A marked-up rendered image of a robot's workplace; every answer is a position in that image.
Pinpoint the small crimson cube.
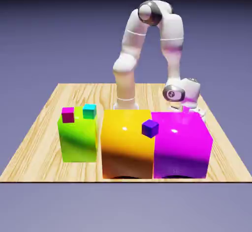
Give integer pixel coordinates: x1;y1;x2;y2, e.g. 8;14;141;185
61;107;75;124

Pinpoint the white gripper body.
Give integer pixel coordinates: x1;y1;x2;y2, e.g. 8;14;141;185
167;105;207;123

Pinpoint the small purple cube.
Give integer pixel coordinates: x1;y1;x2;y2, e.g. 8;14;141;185
141;119;159;139

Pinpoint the large orange box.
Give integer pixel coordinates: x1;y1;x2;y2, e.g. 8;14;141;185
100;109;156;179

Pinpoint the large magenta box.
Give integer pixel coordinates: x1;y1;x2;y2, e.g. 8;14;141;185
151;111;214;179

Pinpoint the small cyan cube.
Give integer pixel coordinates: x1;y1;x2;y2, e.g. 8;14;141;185
82;103;97;120

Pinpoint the large green box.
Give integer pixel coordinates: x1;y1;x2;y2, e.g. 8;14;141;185
57;105;98;163

